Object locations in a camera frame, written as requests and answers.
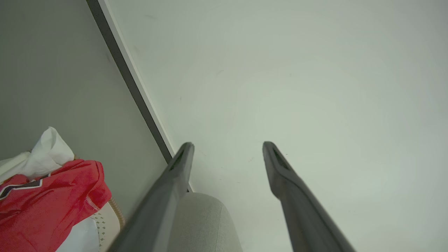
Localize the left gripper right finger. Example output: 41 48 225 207
262 141 356 252

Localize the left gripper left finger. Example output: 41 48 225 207
107 142 195 252

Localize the red sports jersey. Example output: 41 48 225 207
0 159 112 252

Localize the white garment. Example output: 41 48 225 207
0 127 75 184

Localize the white perforated laundry basket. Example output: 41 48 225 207
89 198 126 252

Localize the grey fabric sofa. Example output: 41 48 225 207
167 192 244 252

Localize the pale white cloth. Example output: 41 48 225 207
55 217 100 252

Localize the black and white baseboard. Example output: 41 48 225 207
86 0 193 193

